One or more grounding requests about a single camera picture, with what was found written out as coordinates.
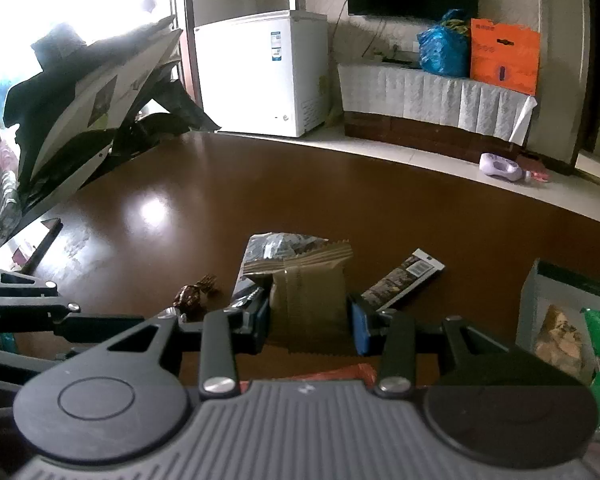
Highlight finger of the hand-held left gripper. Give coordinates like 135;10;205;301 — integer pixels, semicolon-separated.
0;344;56;392
0;264;148;344

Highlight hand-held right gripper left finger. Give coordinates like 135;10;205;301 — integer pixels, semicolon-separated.
97;287;272;394

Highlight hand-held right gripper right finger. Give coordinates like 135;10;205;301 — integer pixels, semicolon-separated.
349;294;511;397

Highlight olive snack packet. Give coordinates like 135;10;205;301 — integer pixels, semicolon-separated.
242;242;354;357

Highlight orange snack packet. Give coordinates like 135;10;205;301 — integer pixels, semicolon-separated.
279;363;377;387

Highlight long dark snack bar packet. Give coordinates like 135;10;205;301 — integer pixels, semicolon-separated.
360;248;444;312

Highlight metal tray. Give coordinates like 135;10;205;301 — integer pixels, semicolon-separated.
516;258;600;391

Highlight brown wrapped candy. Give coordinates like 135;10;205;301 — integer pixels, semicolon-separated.
173;273;219;312

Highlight grey clear snack packet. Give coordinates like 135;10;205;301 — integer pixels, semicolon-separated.
231;232;332;307

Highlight brown television cabinet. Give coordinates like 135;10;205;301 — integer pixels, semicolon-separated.
337;62;540;163

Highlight tan nut snack packet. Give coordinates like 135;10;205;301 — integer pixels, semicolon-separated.
531;304;597;387

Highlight black and white scooter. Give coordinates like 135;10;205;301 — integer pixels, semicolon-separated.
2;14;222;213

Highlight purple plastic floor item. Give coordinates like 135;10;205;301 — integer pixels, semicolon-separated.
478;152;524;182

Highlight pink slippers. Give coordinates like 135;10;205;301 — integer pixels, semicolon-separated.
517;155;552;184

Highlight white lace cabinet cloth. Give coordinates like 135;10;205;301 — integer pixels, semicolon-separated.
337;62;539;145

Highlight white chest freezer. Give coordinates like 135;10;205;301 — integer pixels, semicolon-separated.
194;9;329;139

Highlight blue plastic bag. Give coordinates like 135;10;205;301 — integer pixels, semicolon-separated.
417;8;472;79

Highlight orange gift box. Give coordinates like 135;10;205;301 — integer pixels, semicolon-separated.
469;18;542;97

